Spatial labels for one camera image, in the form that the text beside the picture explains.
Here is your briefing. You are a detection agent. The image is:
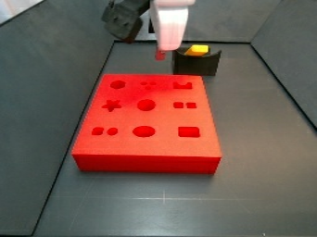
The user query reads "yellow square-circle peg object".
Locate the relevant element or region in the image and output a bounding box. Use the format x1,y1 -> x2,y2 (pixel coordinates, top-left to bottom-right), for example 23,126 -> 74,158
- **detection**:
185,44 -> 209,56

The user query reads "red shape-sorter block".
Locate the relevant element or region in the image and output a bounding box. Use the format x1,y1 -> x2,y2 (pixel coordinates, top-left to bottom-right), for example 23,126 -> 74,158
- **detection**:
73,74 -> 223,174

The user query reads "black curved fixture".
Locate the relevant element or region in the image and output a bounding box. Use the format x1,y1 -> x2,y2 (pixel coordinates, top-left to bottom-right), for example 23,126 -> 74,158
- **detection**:
173,46 -> 223,76

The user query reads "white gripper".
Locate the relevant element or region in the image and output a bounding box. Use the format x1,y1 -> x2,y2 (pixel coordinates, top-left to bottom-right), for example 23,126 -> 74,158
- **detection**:
149,0 -> 196,61

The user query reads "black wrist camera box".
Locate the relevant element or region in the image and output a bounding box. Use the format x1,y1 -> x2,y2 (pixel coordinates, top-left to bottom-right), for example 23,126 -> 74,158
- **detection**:
102,0 -> 150,44

